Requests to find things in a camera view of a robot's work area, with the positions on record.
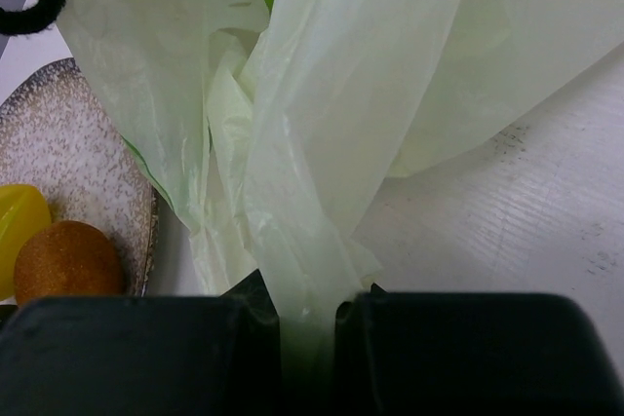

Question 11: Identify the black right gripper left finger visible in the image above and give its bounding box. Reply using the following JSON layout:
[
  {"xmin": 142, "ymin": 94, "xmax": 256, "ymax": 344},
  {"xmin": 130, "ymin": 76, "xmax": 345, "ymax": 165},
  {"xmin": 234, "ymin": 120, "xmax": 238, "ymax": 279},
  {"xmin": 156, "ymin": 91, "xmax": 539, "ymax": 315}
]
[{"xmin": 1, "ymin": 273, "xmax": 281, "ymax": 415}]

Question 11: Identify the orange fake fruit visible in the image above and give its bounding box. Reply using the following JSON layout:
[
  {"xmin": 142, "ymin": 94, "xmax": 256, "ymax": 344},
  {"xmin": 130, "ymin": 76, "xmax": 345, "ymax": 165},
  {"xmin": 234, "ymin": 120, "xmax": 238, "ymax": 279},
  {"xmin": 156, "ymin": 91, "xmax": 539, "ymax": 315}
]
[{"xmin": 14, "ymin": 220, "xmax": 126, "ymax": 306}]

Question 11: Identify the speckled round plate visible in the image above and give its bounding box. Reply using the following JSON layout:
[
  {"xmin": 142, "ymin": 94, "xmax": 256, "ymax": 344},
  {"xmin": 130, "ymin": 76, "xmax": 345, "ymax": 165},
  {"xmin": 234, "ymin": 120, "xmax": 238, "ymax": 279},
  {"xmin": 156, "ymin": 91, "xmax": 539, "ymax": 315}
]
[{"xmin": 1, "ymin": 58, "xmax": 158, "ymax": 295}]

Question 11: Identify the pale green plastic bag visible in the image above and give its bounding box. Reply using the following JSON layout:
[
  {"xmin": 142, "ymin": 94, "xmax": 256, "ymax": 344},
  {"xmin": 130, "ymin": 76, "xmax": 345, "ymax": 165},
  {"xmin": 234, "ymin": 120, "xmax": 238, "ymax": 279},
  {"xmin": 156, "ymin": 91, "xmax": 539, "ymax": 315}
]
[{"xmin": 56, "ymin": 0, "xmax": 623, "ymax": 413}]

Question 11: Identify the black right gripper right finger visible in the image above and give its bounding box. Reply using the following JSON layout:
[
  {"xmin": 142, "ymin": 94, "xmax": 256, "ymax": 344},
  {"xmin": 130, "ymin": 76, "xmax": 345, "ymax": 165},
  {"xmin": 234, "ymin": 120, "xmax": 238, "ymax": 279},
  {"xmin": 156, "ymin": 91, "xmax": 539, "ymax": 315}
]
[{"xmin": 331, "ymin": 286, "xmax": 623, "ymax": 415}]

